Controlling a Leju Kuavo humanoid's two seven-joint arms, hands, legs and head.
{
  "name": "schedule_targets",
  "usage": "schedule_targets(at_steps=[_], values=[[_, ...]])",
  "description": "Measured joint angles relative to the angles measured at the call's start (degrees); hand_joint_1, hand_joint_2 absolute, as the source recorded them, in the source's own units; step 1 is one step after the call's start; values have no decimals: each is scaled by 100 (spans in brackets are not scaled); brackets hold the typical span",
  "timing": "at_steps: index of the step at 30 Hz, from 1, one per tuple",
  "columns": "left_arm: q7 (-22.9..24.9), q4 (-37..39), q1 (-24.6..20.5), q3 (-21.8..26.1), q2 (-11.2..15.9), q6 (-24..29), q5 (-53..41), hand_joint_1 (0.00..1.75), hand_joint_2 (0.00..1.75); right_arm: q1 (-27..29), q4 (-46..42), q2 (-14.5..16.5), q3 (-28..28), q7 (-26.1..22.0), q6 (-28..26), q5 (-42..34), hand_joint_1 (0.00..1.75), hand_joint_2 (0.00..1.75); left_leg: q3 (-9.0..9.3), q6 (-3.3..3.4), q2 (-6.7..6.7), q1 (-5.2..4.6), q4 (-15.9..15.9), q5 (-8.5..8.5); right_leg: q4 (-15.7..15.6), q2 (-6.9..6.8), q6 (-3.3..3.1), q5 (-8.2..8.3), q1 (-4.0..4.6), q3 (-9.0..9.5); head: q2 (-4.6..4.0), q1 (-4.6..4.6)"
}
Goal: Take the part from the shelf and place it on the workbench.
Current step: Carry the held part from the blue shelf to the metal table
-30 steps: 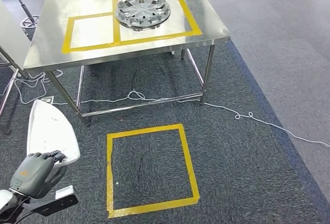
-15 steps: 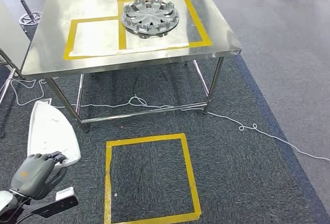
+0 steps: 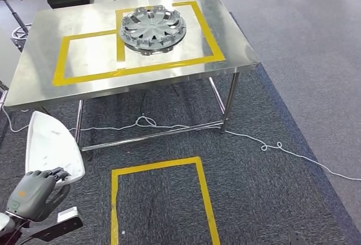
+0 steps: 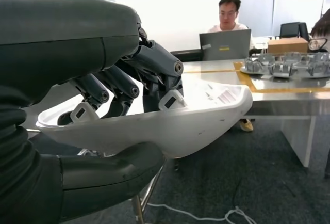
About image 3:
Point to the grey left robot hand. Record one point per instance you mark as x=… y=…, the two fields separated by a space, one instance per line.
x=31 y=196

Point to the white curved plastic part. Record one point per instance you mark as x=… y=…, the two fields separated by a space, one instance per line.
x=53 y=146

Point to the stainless steel workbench table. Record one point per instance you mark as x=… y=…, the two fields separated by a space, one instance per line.
x=42 y=67

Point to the yellow floor tape square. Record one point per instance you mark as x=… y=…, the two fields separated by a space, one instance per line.
x=114 y=198

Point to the grey plastic wheel hubcap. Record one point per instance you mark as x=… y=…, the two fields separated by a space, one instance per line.
x=152 y=30

